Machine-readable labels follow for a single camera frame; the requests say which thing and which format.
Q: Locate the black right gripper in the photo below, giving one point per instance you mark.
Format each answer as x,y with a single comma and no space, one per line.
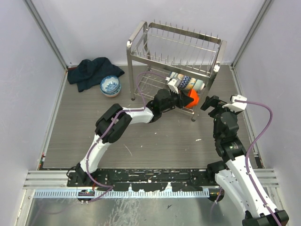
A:
213,101

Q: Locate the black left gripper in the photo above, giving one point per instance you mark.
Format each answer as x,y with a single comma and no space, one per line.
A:
183,101

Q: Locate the plain orange bowl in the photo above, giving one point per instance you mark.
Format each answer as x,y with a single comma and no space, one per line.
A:
194,95

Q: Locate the blue white floral bowl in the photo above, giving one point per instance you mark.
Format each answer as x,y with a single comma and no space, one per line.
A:
109,84

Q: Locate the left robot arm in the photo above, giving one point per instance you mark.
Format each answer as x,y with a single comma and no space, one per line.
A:
111,126

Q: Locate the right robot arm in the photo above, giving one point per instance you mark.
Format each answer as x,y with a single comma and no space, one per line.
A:
234,173

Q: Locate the stainless steel dish rack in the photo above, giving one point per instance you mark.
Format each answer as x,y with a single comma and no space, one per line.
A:
155,49

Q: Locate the yellow orange back bowl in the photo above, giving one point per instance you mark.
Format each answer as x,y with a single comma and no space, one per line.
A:
191,84

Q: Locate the green grid back bowl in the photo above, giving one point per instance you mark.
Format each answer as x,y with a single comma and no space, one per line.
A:
199,85

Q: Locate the orange floral back bowl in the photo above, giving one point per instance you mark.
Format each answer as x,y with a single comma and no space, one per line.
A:
180,77

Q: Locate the blue swirl back bowl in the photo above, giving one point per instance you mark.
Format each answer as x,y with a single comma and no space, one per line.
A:
173,75

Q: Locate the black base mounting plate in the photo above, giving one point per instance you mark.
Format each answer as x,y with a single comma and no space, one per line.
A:
150,180

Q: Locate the dark blue crumpled cloth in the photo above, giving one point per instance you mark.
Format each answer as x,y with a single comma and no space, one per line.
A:
90,73

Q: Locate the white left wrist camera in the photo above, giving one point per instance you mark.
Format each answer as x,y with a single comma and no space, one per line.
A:
173,85

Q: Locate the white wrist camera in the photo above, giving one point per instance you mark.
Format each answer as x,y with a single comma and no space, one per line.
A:
238,103
173,85

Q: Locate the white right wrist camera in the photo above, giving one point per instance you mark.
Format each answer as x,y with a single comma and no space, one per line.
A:
238,103

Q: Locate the slotted cable duct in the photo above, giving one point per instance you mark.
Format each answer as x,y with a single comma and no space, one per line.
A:
86,194

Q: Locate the aluminium frame rail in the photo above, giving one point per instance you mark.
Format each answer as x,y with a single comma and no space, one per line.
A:
49,179

